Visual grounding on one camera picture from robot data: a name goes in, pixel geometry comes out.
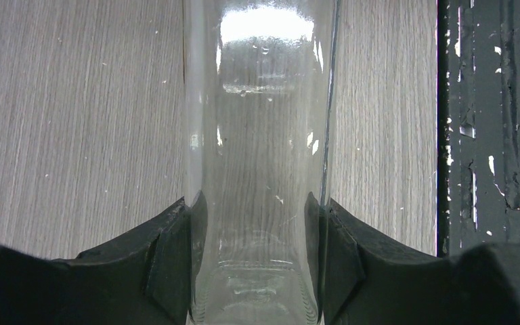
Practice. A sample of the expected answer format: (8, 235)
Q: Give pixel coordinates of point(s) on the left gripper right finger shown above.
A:
(366, 277)

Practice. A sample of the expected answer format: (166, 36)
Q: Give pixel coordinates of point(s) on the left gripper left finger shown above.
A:
(144, 276)

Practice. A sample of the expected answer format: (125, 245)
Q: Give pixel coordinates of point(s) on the tall clear glass bottle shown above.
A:
(259, 121)

